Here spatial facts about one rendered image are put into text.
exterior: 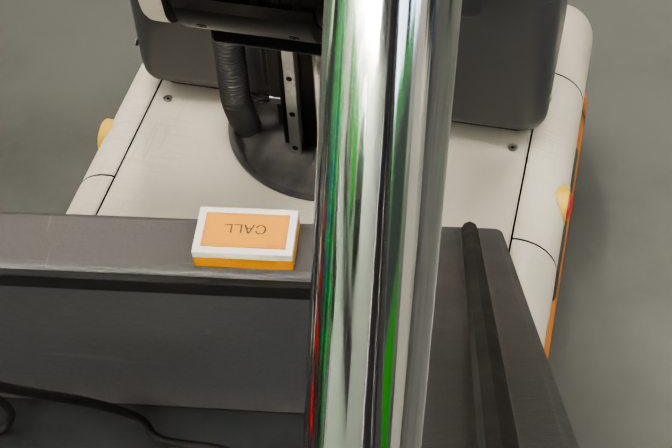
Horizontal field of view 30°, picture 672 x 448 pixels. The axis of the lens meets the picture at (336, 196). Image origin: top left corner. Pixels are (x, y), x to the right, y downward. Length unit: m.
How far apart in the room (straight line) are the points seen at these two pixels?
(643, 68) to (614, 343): 0.57
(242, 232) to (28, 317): 0.13
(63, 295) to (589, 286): 1.26
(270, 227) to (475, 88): 0.95
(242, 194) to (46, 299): 0.92
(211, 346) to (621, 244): 1.28
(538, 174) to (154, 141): 0.50
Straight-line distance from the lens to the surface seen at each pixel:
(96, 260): 0.64
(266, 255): 0.61
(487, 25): 1.49
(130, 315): 0.66
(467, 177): 1.58
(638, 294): 1.84
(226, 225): 0.62
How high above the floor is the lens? 1.43
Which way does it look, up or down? 48 degrees down
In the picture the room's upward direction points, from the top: 3 degrees counter-clockwise
